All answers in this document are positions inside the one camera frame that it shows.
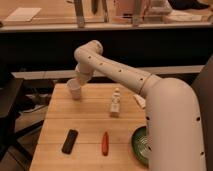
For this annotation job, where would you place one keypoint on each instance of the grey metal post left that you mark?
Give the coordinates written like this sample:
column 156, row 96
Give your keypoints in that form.
column 79, row 13

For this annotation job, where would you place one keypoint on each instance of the black remote control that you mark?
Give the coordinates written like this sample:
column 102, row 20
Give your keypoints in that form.
column 69, row 141

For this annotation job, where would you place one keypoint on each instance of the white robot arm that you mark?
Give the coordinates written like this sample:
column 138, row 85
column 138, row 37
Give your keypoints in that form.
column 174, row 123

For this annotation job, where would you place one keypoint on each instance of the small white bottle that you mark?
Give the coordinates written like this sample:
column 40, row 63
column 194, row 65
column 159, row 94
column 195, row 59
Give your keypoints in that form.
column 115, row 103

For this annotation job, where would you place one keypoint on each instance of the grey metal post right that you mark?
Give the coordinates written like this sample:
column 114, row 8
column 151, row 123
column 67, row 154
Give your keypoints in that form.
column 136, row 12

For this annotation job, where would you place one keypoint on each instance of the white paper sheet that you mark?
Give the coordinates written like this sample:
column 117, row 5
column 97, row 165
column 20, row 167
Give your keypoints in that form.
column 22, row 14

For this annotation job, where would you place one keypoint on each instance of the green ceramic plate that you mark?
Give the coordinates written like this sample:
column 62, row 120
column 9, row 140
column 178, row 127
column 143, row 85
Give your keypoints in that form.
column 139, row 145

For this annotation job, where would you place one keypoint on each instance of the orange carrot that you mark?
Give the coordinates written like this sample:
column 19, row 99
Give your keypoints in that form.
column 105, row 144

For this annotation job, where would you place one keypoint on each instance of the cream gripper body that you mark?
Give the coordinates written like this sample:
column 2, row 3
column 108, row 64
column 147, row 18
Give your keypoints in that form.
column 82, row 76

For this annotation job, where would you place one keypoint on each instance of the black chair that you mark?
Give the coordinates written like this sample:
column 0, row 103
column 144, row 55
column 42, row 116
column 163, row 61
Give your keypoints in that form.
column 9, row 99

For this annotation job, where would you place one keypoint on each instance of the white rectangular box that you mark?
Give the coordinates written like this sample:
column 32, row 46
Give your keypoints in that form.
column 140, row 101

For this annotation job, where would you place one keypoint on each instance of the grey metal post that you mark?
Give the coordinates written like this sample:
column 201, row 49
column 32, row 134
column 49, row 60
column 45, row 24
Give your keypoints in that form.
column 136, row 12
column 79, row 13

